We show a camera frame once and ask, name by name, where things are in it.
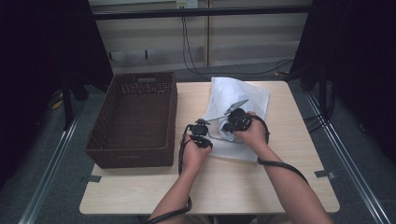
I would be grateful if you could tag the brown wicker basket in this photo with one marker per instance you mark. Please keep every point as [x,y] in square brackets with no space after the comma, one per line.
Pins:
[134,124]

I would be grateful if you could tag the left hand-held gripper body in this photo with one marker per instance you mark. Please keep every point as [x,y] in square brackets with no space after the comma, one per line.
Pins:
[198,130]

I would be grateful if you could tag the black curtain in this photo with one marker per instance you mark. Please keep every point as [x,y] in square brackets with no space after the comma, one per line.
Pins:
[358,62]
[43,62]

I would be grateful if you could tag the black stand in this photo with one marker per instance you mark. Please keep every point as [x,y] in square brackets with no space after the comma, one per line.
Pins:
[67,102]

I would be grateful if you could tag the white wall outlet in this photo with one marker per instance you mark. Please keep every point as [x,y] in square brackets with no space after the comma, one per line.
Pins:
[187,3]

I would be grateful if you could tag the metal floor rail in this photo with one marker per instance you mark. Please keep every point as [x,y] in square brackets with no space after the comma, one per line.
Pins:
[351,174]
[46,177]

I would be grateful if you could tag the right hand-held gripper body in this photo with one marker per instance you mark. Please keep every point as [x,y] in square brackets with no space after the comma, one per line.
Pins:
[239,119]

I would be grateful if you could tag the black horizontal bar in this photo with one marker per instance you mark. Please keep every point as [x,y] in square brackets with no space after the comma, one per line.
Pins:
[202,12]

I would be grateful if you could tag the grey tape piece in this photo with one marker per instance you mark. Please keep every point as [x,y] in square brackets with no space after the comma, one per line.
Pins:
[323,174]
[94,179]

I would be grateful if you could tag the person's left hand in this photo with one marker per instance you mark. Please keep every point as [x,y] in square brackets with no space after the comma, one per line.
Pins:
[194,157]

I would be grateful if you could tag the person's right hand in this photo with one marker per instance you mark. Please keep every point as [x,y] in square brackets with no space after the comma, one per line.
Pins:
[253,137]

